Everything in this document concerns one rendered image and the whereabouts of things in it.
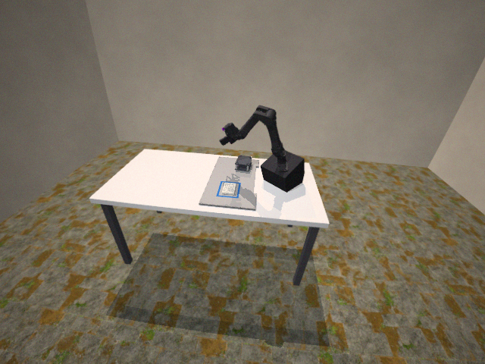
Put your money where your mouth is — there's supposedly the white well plate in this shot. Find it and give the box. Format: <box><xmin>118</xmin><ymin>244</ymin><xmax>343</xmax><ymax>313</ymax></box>
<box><xmin>222</xmin><ymin>183</ymin><xmax>236</xmax><ymax>195</ymax></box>

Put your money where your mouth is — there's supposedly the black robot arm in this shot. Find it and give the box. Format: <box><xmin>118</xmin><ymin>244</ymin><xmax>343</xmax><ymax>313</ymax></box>
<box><xmin>220</xmin><ymin>105</ymin><xmax>288</xmax><ymax>172</ymax></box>

